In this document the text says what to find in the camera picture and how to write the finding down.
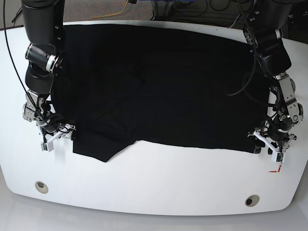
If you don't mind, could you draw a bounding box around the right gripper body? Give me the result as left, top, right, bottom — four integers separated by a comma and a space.
38, 122, 77, 144

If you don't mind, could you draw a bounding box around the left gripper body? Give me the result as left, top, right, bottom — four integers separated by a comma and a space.
247, 126, 297, 155

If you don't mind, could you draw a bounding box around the black t-shirt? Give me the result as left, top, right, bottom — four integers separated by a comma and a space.
51, 24, 270, 162

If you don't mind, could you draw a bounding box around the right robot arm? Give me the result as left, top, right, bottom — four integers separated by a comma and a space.
22, 0, 75, 150

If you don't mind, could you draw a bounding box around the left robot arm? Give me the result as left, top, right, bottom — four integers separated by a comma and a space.
236, 0, 304, 162

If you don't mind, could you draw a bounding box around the red tape rectangle marking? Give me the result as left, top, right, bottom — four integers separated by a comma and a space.
269, 162, 283, 173

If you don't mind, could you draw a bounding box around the right table grommet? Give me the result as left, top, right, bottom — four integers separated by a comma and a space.
245, 194, 260, 207

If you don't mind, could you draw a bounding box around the table grommet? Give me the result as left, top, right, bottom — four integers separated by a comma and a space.
35, 181, 49, 194
245, 194, 260, 207

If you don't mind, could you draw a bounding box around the left table grommet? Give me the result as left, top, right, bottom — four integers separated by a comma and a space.
35, 181, 49, 194

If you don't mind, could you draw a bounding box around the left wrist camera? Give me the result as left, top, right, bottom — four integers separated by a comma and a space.
271, 151, 285, 163

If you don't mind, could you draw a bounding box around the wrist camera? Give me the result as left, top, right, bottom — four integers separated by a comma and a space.
41, 141, 54, 152
271, 151, 285, 163

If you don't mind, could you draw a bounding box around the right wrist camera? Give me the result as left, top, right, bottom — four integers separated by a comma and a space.
41, 141, 54, 152

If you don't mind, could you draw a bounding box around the yellow cable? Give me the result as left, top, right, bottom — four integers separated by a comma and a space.
91, 0, 132, 21

